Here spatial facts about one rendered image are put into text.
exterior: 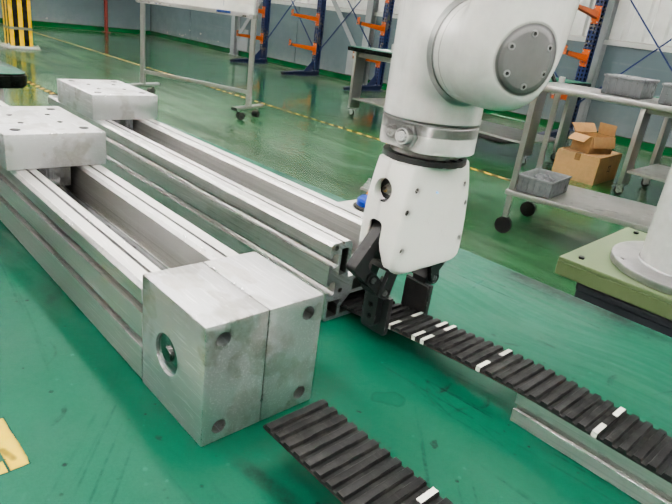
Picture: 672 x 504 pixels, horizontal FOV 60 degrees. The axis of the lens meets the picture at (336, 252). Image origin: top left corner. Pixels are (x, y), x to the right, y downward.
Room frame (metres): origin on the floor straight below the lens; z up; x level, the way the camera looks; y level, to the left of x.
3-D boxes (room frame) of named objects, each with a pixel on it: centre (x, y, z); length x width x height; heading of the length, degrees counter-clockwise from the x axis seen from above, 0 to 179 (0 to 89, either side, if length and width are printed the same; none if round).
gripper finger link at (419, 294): (0.54, -0.10, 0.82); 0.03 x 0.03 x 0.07; 45
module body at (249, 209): (0.83, 0.25, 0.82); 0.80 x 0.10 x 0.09; 45
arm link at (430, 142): (0.51, -0.07, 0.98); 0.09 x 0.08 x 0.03; 135
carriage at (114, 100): (1.01, 0.43, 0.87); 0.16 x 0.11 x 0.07; 45
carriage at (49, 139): (0.69, 0.39, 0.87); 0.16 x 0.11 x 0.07; 45
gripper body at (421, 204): (0.51, -0.07, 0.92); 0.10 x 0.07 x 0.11; 135
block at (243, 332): (0.39, 0.06, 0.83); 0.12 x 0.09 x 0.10; 135
